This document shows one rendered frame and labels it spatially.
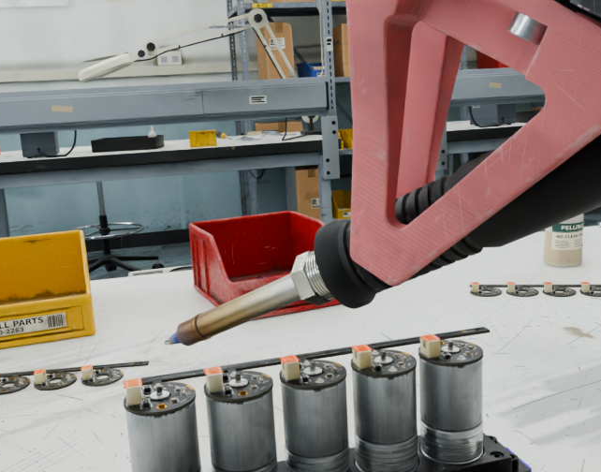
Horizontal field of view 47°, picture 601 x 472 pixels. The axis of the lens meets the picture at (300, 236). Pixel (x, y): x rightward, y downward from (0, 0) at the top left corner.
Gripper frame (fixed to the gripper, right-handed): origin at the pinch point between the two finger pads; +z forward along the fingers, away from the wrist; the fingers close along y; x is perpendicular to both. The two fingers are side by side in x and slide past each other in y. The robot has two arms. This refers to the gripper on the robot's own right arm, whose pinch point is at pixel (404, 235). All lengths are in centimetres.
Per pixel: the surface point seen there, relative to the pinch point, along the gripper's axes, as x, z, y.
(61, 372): -17.7, 24.5, -11.1
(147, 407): -4.8, 10.1, 0.5
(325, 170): -89, 79, -214
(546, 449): 7.3, 10.3, -13.6
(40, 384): -17.4, 24.4, -9.2
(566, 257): 2.8, 11.8, -47.2
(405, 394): 1.5, 7.5, -5.8
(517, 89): -51, 27, -267
